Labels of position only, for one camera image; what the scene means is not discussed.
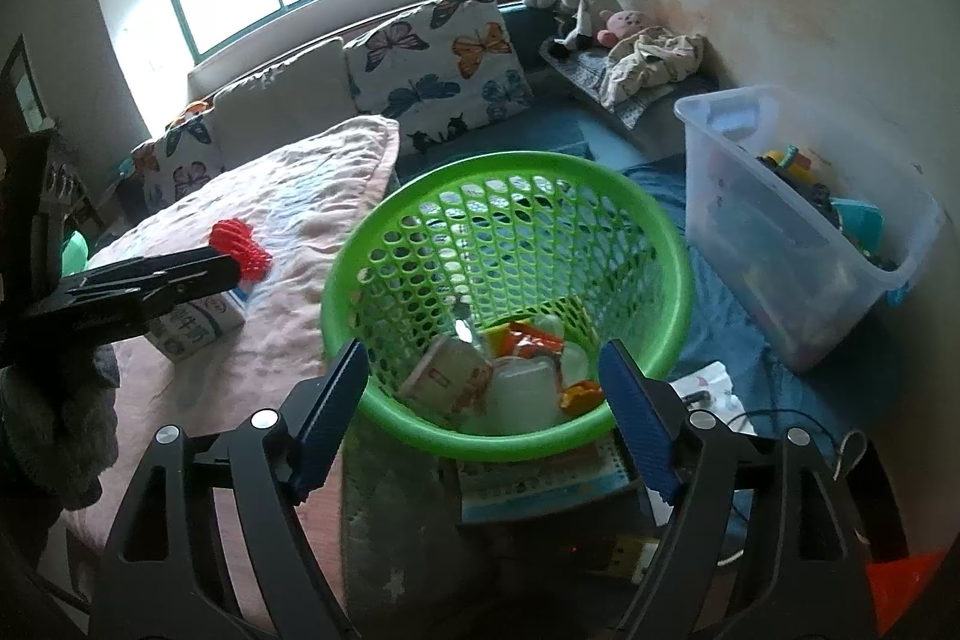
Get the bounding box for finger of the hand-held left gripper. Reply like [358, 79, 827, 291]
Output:
[21, 271, 242, 350]
[81, 245, 239, 290]

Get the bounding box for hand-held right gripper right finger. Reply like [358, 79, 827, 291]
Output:
[598, 338, 878, 640]

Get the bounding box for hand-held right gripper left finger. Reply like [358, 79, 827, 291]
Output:
[88, 338, 370, 640]

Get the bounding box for white milk carton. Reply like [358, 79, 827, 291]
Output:
[146, 291, 250, 363]

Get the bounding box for clear plastic cup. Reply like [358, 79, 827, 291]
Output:
[529, 310, 597, 382]

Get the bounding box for red foam fruit net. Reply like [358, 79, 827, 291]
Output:
[210, 218, 275, 281]

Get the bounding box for clear jelly cup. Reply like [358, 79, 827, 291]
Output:
[487, 359, 571, 432]

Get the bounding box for orange snack wrapper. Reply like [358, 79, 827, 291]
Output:
[484, 321, 567, 361]

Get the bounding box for silver foil bag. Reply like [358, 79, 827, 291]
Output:
[450, 302, 481, 342]

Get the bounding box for green plastic basket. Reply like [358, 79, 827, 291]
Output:
[321, 151, 697, 465]

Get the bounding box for white paper packet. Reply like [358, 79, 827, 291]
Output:
[671, 362, 740, 417]

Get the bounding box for green plastic container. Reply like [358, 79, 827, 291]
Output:
[64, 231, 92, 275]

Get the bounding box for small butterfly pillow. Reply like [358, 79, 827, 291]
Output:
[133, 111, 226, 214]

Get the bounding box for children's book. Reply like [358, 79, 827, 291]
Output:
[457, 434, 638, 525]

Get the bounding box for grey star-print cloth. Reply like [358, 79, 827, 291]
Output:
[341, 430, 481, 618]

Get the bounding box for small yellow box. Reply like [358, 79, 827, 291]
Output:
[611, 535, 661, 585]

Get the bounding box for dark wooden shelf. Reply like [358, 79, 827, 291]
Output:
[0, 36, 83, 311]

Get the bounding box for orange toy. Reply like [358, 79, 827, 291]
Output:
[166, 100, 215, 128]

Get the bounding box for pink blanket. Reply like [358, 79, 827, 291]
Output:
[60, 115, 402, 611]

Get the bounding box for grey cushion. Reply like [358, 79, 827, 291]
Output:
[187, 38, 357, 161]

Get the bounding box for clear storage bin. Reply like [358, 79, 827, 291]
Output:
[673, 83, 947, 375]

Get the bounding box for pile of toys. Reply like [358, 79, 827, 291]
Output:
[754, 143, 901, 270]

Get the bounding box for blue sofa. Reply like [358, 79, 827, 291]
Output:
[394, 0, 721, 191]

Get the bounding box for orange plastic stool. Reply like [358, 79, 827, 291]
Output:
[862, 550, 950, 637]

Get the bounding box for dark knit mat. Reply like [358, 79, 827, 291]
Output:
[540, 40, 676, 127]

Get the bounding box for large butterfly pillow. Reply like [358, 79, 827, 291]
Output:
[343, 0, 535, 157]

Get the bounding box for patterned crumpled clothes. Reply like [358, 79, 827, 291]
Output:
[604, 29, 706, 105]

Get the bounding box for pink plush toy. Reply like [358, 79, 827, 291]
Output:
[596, 8, 653, 47]

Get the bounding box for cow plush toy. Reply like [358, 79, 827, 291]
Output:
[546, 0, 623, 58]

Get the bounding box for black cable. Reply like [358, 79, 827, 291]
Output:
[720, 409, 871, 483]

